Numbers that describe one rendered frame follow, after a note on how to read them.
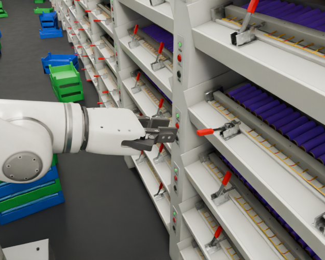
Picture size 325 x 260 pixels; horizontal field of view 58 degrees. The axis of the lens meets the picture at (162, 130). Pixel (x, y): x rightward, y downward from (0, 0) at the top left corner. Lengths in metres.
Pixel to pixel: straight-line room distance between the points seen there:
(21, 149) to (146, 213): 1.14
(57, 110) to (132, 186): 1.19
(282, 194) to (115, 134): 0.30
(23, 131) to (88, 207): 1.18
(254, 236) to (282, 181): 0.20
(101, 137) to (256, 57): 0.29
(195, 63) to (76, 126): 0.36
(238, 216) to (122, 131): 0.39
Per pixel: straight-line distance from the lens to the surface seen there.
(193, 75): 0.74
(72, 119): 0.47
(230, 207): 0.77
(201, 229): 0.97
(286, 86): 0.47
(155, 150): 1.26
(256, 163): 0.59
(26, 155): 0.40
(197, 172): 0.86
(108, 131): 0.48
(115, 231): 1.43
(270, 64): 0.49
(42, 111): 0.48
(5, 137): 0.39
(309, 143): 0.60
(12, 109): 0.47
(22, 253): 0.97
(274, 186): 0.56
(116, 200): 1.56
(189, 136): 0.82
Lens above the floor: 1.11
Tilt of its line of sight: 33 degrees down
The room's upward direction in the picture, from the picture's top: straight up
